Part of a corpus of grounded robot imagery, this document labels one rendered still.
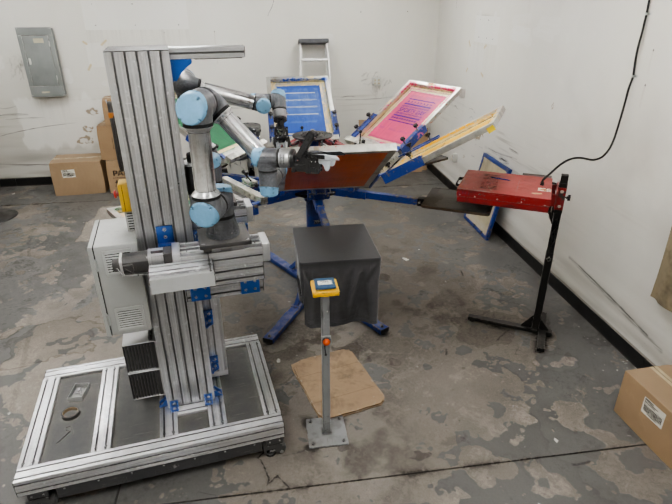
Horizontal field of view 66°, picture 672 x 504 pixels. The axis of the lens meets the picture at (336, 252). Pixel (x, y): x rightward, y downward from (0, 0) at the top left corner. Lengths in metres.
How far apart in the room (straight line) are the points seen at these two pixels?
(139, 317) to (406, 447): 1.57
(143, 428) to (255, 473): 0.63
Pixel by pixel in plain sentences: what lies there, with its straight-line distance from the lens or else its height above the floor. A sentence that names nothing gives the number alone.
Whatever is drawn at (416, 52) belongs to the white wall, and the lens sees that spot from 7.44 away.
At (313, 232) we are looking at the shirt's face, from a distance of 3.13.
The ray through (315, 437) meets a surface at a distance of 3.09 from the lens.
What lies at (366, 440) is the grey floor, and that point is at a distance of 3.09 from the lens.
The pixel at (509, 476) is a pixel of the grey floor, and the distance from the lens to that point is 3.05.
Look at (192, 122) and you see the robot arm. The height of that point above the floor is 1.80.
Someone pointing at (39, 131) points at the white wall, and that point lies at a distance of 7.76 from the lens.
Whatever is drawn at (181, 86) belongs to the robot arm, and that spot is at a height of 1.83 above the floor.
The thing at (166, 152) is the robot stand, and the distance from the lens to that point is 2.41.
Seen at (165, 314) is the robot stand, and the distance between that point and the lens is 2.73.
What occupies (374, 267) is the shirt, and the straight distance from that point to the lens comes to 2.86.
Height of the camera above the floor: 2.21
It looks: 26 degrees down
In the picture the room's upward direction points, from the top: straight up
